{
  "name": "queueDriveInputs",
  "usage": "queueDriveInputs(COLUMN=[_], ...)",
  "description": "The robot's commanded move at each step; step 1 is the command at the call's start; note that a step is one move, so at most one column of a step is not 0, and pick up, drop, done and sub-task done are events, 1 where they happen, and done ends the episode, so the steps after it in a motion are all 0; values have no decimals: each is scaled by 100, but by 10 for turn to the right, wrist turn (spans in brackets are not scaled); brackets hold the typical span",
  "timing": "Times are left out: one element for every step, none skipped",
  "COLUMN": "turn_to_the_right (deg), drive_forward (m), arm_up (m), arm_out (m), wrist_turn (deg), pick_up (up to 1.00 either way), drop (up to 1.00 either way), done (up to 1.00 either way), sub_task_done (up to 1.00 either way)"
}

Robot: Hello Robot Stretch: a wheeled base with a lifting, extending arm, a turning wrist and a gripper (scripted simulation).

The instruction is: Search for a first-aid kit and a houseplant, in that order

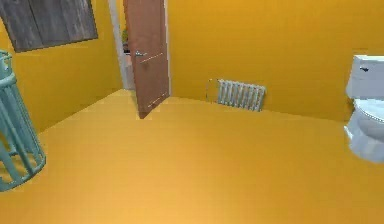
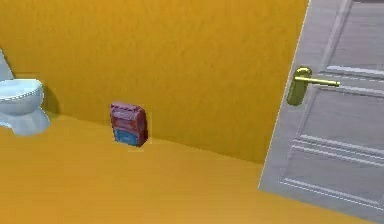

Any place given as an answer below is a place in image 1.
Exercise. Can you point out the grey wooden wall picture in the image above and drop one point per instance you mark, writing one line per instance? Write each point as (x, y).
(46, 21)

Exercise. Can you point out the green houseplant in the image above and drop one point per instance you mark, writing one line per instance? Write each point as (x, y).
(125, 36)

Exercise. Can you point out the white toilet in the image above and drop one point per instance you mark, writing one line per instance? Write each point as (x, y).
(366, 110)

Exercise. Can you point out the teal round slatted rack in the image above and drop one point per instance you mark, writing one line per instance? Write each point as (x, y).
(15, 133)

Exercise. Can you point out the white ribbed radiator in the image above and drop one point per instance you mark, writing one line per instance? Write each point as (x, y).
(240, 94)

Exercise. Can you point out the brown wooden room door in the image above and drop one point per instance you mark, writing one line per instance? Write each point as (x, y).
(150, 76)

